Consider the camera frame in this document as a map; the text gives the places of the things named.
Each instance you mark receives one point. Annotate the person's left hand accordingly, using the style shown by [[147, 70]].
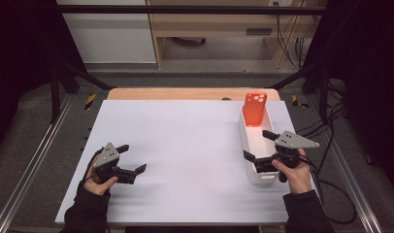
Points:
[[96, 187]]

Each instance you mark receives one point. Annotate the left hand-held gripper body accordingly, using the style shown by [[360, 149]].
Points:
[[107, 157]]

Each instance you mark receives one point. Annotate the person's right hand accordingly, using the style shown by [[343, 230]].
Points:
[[297, 181]]

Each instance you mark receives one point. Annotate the white table sheet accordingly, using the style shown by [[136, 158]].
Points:
[[191, 181]]

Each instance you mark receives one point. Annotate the white plastic bin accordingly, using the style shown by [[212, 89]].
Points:
[[261, 142]]

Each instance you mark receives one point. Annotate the wooden desk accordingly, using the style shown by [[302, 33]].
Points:
[[214, 22]]

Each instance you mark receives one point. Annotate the white cabinet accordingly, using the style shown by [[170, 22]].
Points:
[[111, 35]]

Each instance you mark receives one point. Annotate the metal floor rail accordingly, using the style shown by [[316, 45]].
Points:
[[33, 161], [350, 174]]

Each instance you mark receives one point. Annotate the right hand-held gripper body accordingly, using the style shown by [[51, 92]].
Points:
[[297, 140]]

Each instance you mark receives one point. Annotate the orange phone case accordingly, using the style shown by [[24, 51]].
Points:
[[254, 110]]

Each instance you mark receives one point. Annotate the wooden table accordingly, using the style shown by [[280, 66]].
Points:
[[172, 93]]

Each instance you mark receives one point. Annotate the black frame strut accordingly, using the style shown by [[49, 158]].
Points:
[[298, 76], [85, 76]]

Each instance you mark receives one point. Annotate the black horizontal frame bar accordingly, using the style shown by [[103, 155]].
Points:
[[185, 9]]

